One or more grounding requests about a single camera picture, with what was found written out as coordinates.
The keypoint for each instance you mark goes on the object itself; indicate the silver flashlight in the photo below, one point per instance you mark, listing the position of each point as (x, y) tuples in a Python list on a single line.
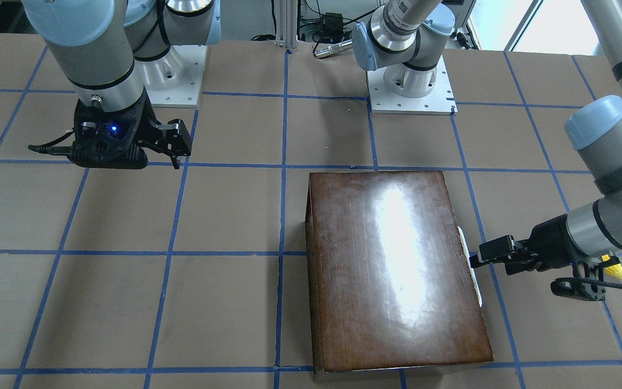
[(333, 50)]

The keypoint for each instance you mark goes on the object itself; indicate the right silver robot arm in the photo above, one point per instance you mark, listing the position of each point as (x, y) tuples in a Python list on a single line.
[(113, 53)]

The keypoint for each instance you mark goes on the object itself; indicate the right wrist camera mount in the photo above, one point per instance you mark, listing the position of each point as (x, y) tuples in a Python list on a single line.
[(96, 146)]

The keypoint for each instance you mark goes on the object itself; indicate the yellow toy corn cob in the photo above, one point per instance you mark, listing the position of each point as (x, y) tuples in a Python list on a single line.
[(613, 267)]

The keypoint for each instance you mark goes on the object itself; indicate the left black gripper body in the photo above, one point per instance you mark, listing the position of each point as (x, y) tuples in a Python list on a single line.
[(550, 234)]

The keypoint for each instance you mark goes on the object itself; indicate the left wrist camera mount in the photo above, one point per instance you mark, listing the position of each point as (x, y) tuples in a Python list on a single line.
[(587, 283)]

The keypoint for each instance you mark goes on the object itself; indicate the dark wooden drawer box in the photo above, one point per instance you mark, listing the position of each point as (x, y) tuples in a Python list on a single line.
[(390, 286)]

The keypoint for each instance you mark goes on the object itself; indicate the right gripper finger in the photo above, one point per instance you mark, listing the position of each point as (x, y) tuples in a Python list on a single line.
[(175, 141)]

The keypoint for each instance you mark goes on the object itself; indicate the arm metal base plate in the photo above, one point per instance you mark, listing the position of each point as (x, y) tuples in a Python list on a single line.
[(398, 89), (175, 80)]

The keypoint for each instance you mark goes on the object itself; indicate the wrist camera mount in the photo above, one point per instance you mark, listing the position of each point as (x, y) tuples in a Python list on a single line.
[(587, 283), (96, 146)]

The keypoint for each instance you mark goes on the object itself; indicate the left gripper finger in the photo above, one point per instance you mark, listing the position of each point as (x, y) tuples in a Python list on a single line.
[(499, 246), (479, 260)]

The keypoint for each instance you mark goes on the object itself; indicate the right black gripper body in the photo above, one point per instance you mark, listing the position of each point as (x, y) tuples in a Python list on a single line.
[(149, 125)]

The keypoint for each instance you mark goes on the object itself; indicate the wooden drawer with white handle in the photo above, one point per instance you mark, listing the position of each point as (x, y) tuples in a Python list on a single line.
[(470, 265)]

